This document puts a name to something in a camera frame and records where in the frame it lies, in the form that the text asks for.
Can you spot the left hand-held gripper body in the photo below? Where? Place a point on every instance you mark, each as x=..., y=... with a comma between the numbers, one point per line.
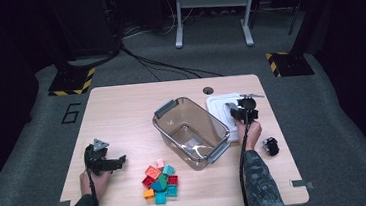
x=93, y=157

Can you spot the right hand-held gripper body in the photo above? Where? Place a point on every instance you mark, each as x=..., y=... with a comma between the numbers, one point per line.
x=247, y=104

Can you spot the white bin lid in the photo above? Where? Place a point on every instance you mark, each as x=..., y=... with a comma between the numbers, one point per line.
x=216, y=110

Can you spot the white toy car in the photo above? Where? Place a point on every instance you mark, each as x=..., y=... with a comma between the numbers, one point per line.
x=271, y=146

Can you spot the red square building block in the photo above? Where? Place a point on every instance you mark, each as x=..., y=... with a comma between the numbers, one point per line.
x=173, y=180
x=147, y=181

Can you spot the salmon rectangular building block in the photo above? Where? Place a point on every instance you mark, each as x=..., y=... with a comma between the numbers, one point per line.
x=152, y=172

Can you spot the pink curved building block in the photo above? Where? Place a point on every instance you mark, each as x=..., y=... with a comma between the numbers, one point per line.
x=160, y=163

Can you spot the orange building block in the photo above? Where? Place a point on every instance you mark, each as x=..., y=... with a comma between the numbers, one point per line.
x=149, y=194

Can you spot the dark blue building block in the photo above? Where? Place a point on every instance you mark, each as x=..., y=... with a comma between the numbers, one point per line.
x=157, y=187

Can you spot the green curved building block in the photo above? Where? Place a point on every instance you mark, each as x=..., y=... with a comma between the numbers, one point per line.
x=163, y=179

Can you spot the transparent grey storage bin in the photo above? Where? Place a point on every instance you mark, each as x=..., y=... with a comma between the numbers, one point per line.
x=185, y=116

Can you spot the light teal sloped building block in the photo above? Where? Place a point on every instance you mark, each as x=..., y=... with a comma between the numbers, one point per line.
x=168, y=169

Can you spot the turquoise square building block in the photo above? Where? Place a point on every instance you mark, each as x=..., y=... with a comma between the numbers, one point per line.
x=160, y=198
x=172, y=191

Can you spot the person's right hand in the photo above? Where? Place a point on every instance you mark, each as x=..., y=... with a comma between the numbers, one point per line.
x=254, y=133

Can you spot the person's left hand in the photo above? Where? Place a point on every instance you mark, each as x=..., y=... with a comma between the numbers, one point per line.
x=100, y=183

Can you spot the black striped stand base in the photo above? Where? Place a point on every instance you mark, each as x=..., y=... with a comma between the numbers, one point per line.
x=291, y=65
x=68, y=82

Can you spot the dark equipment cabinet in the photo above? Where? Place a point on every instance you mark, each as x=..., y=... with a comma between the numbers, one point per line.
x=83, y=21

